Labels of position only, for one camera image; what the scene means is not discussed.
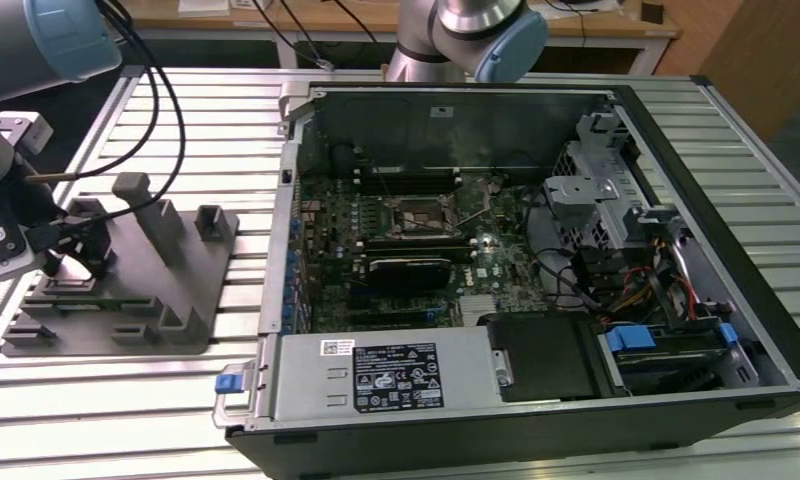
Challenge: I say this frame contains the red wire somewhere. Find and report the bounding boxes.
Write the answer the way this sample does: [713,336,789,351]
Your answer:
[624,267,700,322]

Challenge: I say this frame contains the small wrist camera box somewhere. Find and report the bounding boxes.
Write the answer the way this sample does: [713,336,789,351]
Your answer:
[0,112,55,152]

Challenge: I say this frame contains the silver square CPU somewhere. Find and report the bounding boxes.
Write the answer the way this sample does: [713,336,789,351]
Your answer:
[57,254,95,282]

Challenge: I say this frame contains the black camera cable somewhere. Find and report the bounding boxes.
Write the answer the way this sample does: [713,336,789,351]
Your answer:
[29,0,189,251]

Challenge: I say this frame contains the white paper sheet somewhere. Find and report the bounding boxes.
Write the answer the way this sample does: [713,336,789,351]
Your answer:
[175,0,231,15]

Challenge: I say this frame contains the silver power supply unit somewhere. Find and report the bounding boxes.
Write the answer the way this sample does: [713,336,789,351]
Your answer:
[265,332,509,424]

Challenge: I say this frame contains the metal disk bay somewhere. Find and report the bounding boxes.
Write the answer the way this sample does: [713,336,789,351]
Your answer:
[596,317,769,401]

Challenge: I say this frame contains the black graphics card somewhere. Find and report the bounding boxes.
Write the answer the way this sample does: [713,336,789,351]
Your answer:
[363,255,452,292]

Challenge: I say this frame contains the silver case latch blue tab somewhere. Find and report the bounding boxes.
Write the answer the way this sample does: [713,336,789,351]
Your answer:
[210,360,262,430]

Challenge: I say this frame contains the silver metal drive cage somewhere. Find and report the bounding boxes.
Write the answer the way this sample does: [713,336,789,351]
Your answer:
[542,112,672,254]

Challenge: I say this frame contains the silver finned heat sink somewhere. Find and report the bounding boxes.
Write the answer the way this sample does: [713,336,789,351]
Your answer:
[457,294,498,326]

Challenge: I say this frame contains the grey plastic parts rack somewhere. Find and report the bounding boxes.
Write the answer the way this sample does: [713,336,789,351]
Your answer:
[0,172,241,357]

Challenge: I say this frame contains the yellow wire bundle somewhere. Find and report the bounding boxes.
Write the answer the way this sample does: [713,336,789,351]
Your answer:
[598,287,649,321]

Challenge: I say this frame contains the green motherboard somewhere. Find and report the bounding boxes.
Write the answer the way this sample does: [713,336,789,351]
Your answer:
[290,172,552,335]

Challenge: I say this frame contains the wooden cabinet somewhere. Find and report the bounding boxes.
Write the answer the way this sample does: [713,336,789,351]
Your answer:
[656,0,800,144]

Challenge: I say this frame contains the CPU socket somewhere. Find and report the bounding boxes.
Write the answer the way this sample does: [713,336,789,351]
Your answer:
[386,195,460,237]

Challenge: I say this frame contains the black open PC case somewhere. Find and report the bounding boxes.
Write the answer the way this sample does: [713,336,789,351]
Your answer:
[223,74,800,480]

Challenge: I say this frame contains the wooden desk white legs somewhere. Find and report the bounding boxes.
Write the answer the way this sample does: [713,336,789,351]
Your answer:
[123,0,681,76]

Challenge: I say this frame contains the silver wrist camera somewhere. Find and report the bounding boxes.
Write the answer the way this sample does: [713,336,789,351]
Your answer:
[0,219,41,285]

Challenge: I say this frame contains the hard disk in blue carrier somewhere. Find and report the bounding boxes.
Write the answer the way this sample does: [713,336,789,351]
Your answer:
[602,324,741,396]

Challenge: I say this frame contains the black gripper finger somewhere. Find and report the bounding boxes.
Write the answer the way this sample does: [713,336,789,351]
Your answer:
[71,214,117,280]
[42,247,67,279]

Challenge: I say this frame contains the grey case hinge bracket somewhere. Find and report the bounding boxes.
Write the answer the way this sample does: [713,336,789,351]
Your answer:
[275,81,327,139]

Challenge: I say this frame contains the black expansion slot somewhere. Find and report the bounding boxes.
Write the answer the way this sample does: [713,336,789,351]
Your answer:
[345,312,440,329]

